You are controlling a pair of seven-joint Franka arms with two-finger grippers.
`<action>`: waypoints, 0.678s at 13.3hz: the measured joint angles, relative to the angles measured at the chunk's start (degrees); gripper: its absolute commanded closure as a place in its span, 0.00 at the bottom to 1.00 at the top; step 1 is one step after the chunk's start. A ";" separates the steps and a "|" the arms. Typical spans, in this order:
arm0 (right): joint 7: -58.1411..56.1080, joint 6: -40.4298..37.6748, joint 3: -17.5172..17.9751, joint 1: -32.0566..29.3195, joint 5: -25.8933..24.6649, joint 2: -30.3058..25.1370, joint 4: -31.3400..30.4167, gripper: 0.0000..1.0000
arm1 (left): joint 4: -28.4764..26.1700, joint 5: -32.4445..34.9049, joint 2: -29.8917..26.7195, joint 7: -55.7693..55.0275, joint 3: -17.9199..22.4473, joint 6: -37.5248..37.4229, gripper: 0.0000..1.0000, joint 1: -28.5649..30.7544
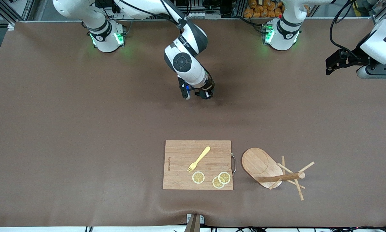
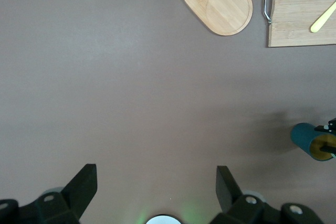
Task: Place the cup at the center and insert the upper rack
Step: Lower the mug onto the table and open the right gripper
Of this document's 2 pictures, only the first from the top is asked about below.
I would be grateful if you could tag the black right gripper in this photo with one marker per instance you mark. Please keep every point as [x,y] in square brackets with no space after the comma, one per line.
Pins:
[208,90]

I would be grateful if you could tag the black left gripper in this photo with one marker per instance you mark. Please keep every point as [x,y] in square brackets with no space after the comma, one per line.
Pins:
[353,59]

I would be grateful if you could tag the dark green mug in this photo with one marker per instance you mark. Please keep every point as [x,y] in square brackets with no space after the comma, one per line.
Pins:
[212,87]

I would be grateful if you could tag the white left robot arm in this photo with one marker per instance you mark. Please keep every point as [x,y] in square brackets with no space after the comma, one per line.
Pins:
[281,35]

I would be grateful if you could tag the wooden mug tree rack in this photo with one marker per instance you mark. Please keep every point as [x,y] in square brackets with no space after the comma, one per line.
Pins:
[257,162]

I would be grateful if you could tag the yellow plastic fork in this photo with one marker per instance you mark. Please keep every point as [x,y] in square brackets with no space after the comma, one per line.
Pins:
[201,157]

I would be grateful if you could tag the lemon slice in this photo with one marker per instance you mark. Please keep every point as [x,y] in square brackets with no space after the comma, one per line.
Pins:
[198,177]
[217,183]
[224,177]

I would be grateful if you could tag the bamboo cutting board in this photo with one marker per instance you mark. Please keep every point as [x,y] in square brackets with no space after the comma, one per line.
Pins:
[180,174]

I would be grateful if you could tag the black electronics box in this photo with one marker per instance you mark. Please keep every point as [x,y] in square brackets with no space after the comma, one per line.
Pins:
[199,8]

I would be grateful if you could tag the bag of orange snacks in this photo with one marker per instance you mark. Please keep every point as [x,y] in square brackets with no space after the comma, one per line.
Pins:
[264,9]

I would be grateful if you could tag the white power strip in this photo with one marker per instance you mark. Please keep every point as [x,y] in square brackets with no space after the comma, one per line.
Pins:
[138,15]

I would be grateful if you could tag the aluminium frame post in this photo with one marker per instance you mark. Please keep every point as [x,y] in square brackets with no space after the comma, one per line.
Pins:
[381,13]
[6,14]

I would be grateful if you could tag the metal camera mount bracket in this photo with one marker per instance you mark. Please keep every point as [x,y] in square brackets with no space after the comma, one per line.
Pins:
[194,222]

